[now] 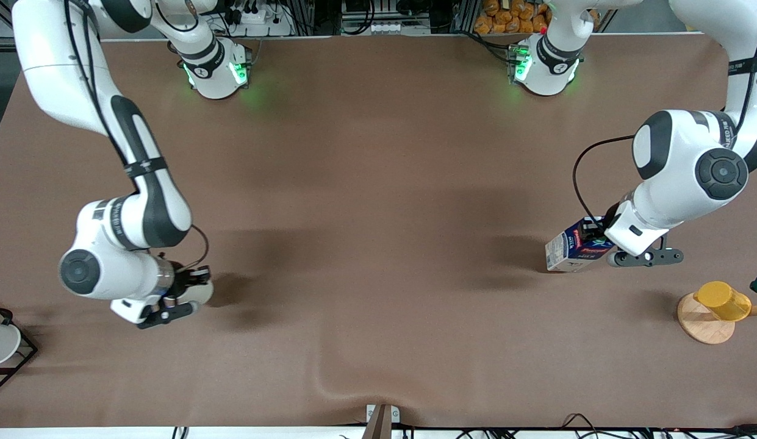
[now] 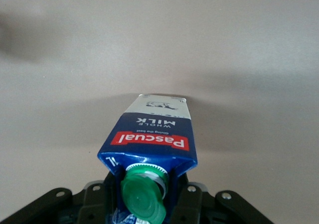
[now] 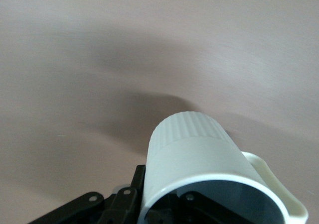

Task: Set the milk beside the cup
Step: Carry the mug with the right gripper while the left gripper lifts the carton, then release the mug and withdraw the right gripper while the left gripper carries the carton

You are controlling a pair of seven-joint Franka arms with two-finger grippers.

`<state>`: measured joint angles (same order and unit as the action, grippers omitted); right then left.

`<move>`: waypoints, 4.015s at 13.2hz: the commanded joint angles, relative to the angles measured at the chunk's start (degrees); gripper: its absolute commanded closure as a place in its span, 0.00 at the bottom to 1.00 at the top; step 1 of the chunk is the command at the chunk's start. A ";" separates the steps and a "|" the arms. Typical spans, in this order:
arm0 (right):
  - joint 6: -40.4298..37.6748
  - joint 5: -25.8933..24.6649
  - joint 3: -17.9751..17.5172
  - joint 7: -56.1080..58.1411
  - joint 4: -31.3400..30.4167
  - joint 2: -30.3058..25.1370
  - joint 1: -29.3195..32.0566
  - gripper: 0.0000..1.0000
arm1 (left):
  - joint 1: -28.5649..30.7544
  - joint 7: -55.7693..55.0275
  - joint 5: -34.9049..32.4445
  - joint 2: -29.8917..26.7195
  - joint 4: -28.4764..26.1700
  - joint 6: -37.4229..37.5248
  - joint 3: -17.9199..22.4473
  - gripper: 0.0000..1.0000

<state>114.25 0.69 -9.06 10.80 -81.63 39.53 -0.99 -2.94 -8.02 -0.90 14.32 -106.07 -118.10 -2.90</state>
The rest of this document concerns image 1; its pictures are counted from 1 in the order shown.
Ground grey beige cup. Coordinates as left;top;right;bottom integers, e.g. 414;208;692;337
182;279;215;307

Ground blue white milk carton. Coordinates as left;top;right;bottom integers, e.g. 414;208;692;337
545;216;617;273

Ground yellow cup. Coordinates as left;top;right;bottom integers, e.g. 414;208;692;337
694;280;752;323

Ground white cup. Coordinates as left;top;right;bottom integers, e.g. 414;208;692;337
0;321;22;366

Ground round wooden mug stand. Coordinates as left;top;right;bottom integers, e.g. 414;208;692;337
677;291;757;346

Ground brown table mat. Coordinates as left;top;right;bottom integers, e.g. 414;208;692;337
0;34;757;429

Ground orange snack packs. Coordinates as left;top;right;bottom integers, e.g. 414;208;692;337
474;0;553;35

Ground white power strip with plugs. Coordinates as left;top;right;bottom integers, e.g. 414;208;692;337
223;0;293;36

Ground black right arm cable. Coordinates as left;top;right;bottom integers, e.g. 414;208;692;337
61;0;211;272

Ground black wire rack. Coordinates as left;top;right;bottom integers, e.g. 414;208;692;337
0;296;39;394

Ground black cable loop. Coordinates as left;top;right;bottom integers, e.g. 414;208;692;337
561;413;606;437

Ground metal table bracket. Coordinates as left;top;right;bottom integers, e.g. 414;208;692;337
361;404;401;439

